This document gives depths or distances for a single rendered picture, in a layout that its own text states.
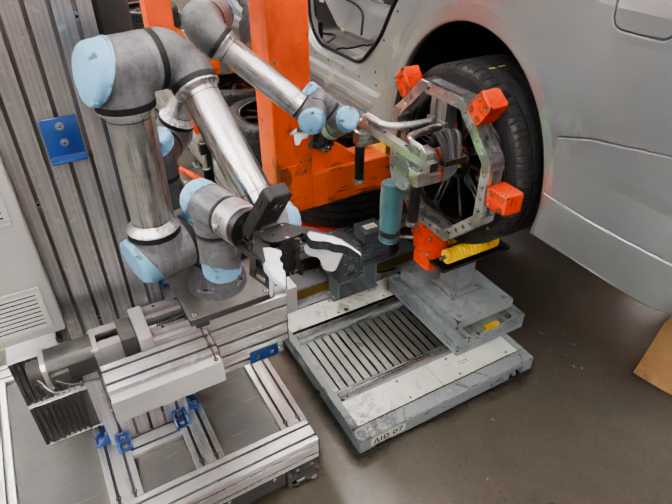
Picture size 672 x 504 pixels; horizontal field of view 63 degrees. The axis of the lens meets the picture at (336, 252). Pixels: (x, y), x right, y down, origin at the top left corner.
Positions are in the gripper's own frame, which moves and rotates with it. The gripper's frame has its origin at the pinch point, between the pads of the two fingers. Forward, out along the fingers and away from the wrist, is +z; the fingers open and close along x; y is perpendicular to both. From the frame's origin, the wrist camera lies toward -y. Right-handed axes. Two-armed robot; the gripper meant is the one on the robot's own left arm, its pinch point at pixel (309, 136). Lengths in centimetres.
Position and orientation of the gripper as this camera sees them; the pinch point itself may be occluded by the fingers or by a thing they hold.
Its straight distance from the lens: 204.1
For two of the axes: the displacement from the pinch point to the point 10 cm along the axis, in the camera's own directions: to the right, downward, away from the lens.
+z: -4.1, 0.3, 9.1
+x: 9.1, 1.1, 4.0
